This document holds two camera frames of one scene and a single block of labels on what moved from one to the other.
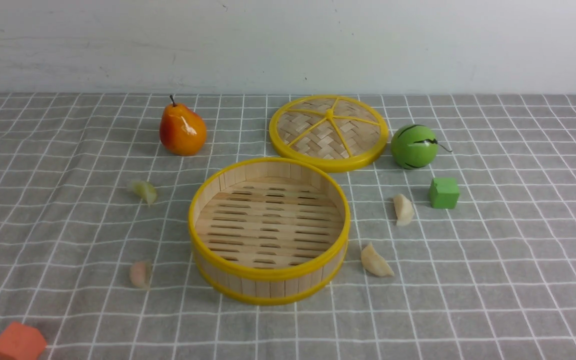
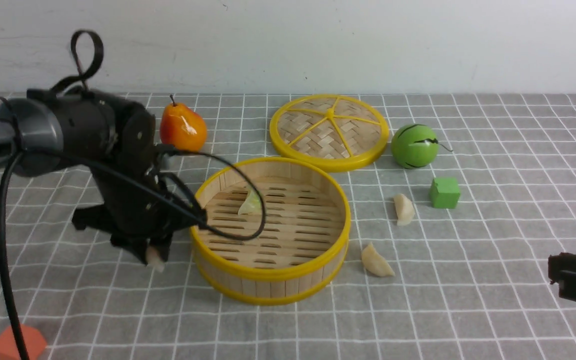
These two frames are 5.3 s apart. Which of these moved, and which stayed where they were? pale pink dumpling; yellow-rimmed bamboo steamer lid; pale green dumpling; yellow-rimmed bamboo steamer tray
Moved: pale green dumpling; pale pink dumpling
Stayed: yellow-rimmed bamboo steamer tray; yellow-rimmed bamboo steamer lid
